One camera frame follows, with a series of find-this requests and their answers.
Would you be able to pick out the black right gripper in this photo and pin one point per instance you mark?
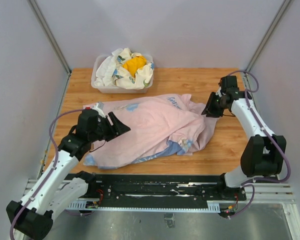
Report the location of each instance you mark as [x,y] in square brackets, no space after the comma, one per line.
[209,111]

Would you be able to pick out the white slotted cable duct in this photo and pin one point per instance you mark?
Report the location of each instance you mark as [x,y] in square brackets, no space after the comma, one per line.
[146,204]

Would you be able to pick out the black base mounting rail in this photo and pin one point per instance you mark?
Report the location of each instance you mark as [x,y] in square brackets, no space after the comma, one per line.
[114,186]

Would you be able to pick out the aluminium frame post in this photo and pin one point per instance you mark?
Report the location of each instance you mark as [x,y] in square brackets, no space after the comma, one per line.
[278,17]
[34,6]

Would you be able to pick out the translucent plastic bin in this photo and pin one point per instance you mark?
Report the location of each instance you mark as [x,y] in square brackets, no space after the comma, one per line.
[114,89]

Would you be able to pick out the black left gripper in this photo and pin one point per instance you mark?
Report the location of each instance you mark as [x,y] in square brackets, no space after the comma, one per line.
[117,129]

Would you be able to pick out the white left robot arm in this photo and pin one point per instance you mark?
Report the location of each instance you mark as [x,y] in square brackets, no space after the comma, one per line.
[37,210]

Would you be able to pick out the white crumpled cloth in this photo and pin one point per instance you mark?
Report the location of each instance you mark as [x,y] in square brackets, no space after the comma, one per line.
[105,73]

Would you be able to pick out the yellow orange cloth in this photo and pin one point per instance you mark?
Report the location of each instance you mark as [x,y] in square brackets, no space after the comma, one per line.
[134,64]

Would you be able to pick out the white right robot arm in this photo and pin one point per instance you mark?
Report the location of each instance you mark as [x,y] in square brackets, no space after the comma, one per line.
[263,158]

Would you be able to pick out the pink blue printed pillowcase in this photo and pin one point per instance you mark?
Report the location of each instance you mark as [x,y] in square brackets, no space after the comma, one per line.
[160,126]

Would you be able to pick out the cream floral printed cloth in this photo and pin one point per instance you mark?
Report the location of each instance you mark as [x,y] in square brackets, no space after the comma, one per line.
[123,78]

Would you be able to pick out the right aluminium frame post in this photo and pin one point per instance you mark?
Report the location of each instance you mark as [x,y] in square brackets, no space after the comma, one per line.
[278,17]

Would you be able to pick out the left aluminium frame post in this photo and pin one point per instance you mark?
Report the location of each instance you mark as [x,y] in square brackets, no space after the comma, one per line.
[34,6]

